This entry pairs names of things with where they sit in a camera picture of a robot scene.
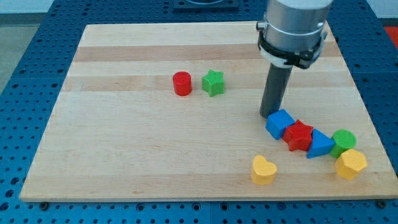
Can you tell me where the blue cube block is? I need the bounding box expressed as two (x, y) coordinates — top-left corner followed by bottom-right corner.
(266, 110), (295, 140)

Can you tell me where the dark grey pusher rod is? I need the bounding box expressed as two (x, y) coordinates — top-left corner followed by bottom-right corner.
(259, 64), (292, 119)

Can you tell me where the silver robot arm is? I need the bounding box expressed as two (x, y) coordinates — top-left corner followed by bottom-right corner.
(256, 0), (333, 69)

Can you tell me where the yellow heart block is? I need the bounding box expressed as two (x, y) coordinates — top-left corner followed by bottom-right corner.
(251, 155), (277, 185)

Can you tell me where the blue triangle block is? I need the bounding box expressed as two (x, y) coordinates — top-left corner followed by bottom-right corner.
(307, 129), (335, 159)

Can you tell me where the red cylinder block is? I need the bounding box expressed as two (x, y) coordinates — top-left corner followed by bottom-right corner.
(172, 71), (192, 96)

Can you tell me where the red star block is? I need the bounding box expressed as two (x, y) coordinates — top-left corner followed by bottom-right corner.
(282, 120), (313, 151)

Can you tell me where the yellow hexagon block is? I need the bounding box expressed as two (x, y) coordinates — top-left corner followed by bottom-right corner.
(335, 149), (368, 180)

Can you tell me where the wooden board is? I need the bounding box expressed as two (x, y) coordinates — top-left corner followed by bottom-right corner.
(19, 21), (397, 202)

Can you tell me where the green star block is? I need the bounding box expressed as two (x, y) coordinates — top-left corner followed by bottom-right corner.
(201, 70), (224, 97)

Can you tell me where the green cylinder block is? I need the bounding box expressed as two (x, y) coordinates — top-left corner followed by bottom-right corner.
(329, 129), (357, 158)

